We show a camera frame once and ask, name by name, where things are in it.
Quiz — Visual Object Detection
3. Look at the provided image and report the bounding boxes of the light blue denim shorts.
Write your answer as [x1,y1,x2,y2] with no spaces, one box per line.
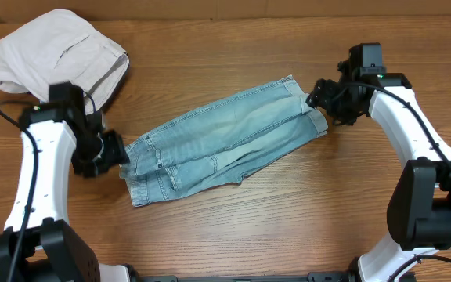
[120,76,328,207]

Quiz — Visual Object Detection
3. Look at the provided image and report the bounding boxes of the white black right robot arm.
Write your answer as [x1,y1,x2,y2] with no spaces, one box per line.
[306,43,451,282]

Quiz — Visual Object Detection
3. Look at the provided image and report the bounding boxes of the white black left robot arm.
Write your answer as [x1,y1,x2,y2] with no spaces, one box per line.
[0,82,139,282]

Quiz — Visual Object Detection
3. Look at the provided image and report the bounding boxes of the beige folded trousers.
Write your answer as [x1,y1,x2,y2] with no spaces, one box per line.
[0,9,130,114]

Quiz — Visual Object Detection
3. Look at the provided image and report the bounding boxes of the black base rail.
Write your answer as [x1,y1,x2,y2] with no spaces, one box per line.
[133,271,359,282]

